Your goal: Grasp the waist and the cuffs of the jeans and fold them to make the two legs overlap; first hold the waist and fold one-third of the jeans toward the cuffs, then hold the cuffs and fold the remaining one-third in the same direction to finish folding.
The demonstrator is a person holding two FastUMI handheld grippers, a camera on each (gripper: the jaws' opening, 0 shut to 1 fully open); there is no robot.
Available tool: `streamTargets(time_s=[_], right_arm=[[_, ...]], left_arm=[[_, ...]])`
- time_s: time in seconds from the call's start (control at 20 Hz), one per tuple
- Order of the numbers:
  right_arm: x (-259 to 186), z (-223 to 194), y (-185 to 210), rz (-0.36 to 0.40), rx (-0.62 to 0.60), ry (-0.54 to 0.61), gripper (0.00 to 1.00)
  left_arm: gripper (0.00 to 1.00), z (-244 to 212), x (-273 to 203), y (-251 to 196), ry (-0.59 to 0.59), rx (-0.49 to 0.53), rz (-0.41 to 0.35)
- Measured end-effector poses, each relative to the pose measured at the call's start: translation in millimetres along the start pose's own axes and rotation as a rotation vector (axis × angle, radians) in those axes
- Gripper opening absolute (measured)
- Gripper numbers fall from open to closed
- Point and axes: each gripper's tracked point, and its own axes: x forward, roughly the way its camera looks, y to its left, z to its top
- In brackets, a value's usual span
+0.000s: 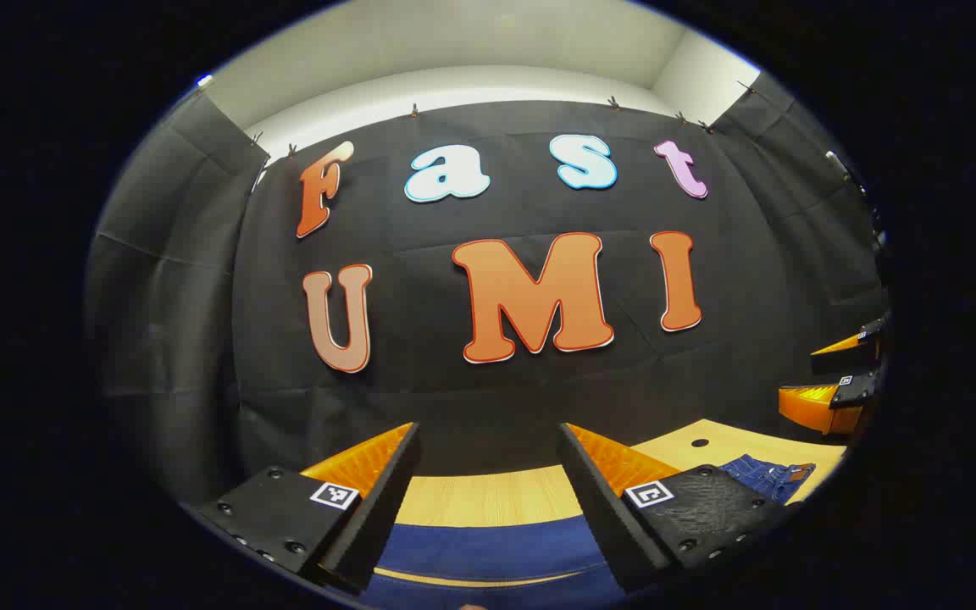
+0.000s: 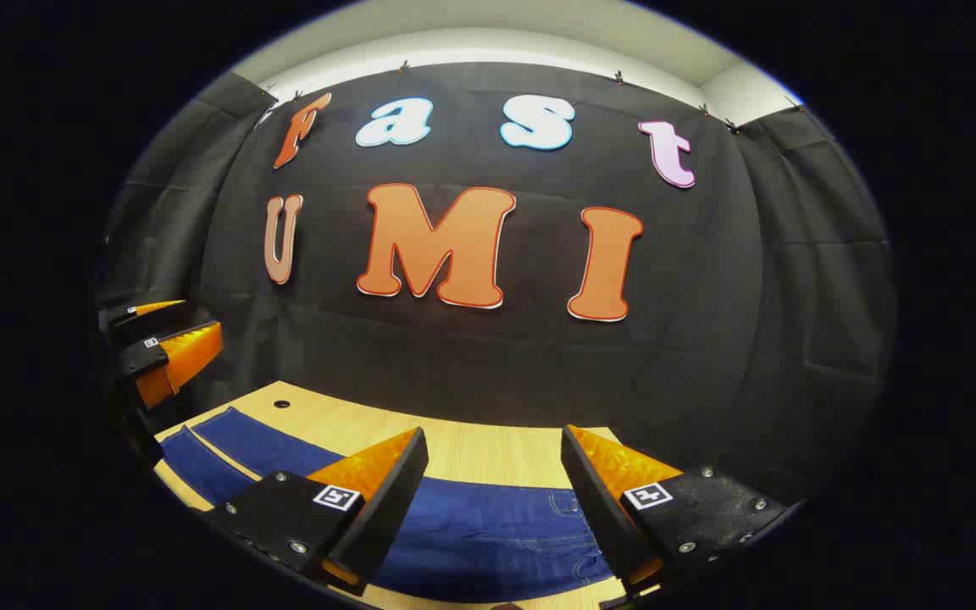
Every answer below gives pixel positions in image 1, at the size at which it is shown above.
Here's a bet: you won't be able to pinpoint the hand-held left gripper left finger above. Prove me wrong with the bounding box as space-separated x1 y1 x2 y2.
190 421 422 596

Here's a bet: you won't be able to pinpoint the blue jeans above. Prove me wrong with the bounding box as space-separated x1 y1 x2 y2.
361 455 817 610

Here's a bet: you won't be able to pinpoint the black backdrop cloth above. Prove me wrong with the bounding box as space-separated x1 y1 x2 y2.
86 72 891 509

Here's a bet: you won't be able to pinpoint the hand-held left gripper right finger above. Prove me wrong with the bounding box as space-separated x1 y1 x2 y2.
556 421 796 594

